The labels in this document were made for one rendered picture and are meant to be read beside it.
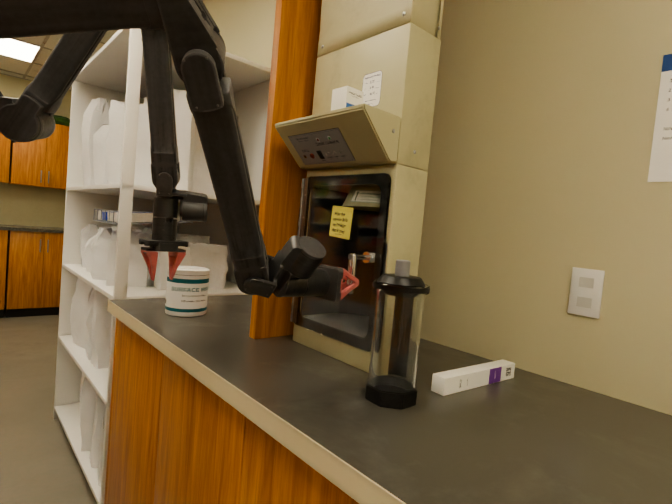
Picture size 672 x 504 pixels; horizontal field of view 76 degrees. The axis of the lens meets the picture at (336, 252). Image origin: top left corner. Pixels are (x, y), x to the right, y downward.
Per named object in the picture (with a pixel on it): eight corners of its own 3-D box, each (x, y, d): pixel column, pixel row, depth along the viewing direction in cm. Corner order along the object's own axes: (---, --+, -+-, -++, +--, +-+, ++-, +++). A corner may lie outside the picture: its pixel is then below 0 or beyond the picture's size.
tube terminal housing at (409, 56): (356, 331, 136) (379, 85, 132) (442, 361, 111) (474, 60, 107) (291, 340, 119) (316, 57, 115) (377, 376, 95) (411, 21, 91)
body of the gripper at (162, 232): (188, 249, 107) (190, 219, 107) (146, 248, 101) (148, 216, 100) (179, 247, 112) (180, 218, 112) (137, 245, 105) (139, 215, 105)
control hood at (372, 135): (306, 170, 116) (309, 133, 116) (397, 163, 92) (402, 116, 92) (270, 162, 109) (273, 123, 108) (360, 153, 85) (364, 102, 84)
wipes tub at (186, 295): (196, 307, 150) (199, 265, 149) (213, 315, 140) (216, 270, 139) (158, 310, 141) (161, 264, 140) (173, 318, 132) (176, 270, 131)
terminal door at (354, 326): (294, 323, 118) (307, 177, 116) (374, 353, 95) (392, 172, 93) (292, 323, 117) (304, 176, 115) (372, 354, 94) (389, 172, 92)
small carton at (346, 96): (346, 121, 100) (348, 95, 100) (361, 118, 97) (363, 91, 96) (329, 116, 97) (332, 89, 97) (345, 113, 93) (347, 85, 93)
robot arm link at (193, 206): (161, 167, 107) (156, 171, 99) (209, 172, 110) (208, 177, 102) (160, 214, 110) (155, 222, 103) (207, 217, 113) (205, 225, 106)
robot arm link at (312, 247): (240, 259, 83) (240, 290, 77) (265, 215, 78) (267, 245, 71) (295, 275, 89) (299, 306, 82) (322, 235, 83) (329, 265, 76)
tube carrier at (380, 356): (389, 379, 91) (399, 278, 89) (430, 397, 82) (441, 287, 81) (351, 387, 84) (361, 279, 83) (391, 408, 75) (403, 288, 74)
